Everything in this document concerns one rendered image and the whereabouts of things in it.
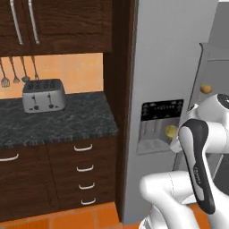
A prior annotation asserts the hanging metal fork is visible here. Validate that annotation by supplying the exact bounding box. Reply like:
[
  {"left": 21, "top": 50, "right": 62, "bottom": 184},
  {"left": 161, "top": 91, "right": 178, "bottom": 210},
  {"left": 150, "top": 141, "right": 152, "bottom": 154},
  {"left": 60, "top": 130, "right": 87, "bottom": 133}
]
[{"left": 30, "top": 55, "right": 40, "bottom": 81}]

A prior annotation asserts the silver four-slot toaster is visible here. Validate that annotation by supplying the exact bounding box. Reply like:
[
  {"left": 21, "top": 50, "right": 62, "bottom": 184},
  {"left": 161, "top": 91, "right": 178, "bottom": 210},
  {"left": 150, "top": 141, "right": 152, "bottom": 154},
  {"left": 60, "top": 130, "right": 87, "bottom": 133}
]
[{"left": 21, "top": 78, "right": 67, "bottom": 114}]

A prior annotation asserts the yellow potato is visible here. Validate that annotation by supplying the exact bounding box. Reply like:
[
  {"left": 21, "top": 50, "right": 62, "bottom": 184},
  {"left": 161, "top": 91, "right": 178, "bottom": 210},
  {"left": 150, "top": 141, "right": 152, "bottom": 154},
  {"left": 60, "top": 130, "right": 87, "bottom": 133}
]
[
  {"left": 199, "top": 83, "right": 213, "bottom": 95},
  {"left": 165, "top": 124, "right": 179, "bottom": 140}
]

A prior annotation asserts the dark wood drawer front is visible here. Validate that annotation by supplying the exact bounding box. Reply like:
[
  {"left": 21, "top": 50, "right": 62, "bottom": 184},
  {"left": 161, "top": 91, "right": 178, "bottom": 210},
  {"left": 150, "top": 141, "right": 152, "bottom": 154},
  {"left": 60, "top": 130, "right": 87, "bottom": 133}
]
[
  {"left": 53, "top": 177, "right": 117, "bottom": 196},
  {"left": 55, "top": 191, "right": 117, "bottom": 210},
  {"left": 46, "top": 135, "right": 118, "bottom": 161},
  {"left": 49, "top": 157, "right": 117, "bottom": 181}
]

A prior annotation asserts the hanging metal ladle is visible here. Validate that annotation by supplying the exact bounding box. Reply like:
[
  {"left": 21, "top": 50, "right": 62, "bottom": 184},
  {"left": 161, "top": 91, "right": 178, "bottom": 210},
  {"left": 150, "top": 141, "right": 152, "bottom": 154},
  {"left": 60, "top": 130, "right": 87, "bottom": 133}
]
[{"left": 20, "top": 55, "right": 31, "bottom": 83}]

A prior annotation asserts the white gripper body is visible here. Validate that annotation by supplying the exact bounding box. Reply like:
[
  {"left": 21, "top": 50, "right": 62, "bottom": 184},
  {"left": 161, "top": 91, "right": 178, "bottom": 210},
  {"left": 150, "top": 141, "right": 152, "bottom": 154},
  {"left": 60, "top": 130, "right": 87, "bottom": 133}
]
[{"left": 169, "top": 139, "right": 183, "bottom": 154}]

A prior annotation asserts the silver drawer handle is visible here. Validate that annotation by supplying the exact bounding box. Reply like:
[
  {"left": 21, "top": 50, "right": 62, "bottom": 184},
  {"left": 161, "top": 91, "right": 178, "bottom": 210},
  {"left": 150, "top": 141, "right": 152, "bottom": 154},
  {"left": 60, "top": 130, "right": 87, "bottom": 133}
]
[
  {"left": 78, "top": 182, "right": 97, "bottom": 191},
  {"left": 73, "top": 143, "right": 94, "bottom": 152},
  {"left": 75, "top": 164, "right": 95, "bottom": 173},
  {"left": 80, "top": 197, "right": 98, "bottom": 206}
]

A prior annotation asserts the silver base cupboard handle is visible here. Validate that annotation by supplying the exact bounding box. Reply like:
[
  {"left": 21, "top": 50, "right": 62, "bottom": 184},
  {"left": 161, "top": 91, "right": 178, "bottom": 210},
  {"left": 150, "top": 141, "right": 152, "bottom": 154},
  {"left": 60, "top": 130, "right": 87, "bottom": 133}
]
[{"left": 0, "top": 153, "right": 20, "bottom": 163}]

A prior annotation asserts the grey fridge door with dispenser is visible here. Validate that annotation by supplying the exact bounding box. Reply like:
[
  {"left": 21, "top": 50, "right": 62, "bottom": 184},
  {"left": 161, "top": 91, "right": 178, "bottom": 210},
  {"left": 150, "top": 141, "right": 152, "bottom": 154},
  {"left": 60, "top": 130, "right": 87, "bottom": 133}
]
[{"left": 123, "top": 0, "right": 220, "bottom": 225}]

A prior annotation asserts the grey fridge body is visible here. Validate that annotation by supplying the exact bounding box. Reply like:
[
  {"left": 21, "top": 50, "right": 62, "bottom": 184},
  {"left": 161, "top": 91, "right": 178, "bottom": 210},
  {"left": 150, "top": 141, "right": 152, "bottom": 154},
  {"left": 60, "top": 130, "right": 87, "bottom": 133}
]
[{"left": 173, "top": 1, "right": 229, "bottom": 196}]

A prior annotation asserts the hanging metal spatula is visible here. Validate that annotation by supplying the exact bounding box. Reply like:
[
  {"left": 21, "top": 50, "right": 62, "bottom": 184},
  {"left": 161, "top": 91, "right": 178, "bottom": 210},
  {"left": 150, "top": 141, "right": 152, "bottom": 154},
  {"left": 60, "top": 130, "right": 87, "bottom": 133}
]
[{"left": 8, "top": 56, "right": 21, "bottom": 84}]

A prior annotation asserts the dark wood base cupboard door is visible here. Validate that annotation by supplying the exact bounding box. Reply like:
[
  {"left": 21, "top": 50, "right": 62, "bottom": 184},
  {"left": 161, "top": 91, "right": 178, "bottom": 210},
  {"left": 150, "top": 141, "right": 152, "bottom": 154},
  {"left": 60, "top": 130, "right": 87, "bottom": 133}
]
[{"left": 0, "top": 144, "right": 60, "bottom": 224}]

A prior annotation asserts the tall dark wood side panel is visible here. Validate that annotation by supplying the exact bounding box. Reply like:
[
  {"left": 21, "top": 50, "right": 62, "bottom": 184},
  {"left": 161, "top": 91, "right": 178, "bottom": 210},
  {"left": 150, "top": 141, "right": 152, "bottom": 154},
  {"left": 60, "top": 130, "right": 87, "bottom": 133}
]
[{"left": 102, "top": 0, "right": 140, "bottom": 222}]

